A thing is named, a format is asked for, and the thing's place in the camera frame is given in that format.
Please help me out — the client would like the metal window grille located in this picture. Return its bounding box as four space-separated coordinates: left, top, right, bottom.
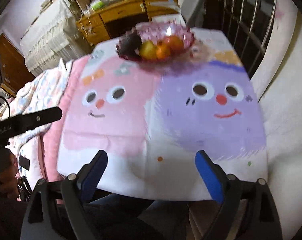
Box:
202 0 276 77

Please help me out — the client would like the floral patterned blanket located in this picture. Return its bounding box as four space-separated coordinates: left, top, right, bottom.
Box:
1 58 74 151

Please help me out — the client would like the red apple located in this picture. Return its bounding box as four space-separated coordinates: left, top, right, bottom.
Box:
163 35 184 54

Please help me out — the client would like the dark avocado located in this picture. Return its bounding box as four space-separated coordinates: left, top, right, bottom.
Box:
126 33 142 53

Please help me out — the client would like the lace covered piano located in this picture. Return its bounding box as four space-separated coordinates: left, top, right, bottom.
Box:
20 0 92 76

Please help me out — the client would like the black cable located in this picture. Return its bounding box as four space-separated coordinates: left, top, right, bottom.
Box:
16 175 33 202

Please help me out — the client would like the wooden door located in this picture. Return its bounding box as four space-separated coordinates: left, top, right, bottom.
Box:
0 34 35 96

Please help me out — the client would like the grey office chair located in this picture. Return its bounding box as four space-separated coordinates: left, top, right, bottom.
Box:
150 0 217 28

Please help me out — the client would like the person's left hand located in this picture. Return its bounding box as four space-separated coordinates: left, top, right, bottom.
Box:
0 153 19 199

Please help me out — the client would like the white floral curtain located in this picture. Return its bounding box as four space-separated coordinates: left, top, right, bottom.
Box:
251 0 302 239

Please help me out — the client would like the wooden desk with drawers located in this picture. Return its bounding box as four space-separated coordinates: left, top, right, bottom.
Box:
76 0 178 47

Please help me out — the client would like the overripe black banana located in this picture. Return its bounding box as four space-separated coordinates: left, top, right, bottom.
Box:
117 30 141 57

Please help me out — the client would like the yellow pear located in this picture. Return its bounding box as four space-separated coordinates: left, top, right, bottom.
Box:
139 40 157 60

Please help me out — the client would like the cartoon printed tablecloth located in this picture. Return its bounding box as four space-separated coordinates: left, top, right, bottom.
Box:
57 28 268 201

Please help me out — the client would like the pink plastic fruit bowl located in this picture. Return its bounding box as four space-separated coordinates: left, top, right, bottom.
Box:
116 22 195 63

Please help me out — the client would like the orange tangerine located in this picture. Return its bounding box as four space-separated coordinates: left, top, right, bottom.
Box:
156 43 171 60

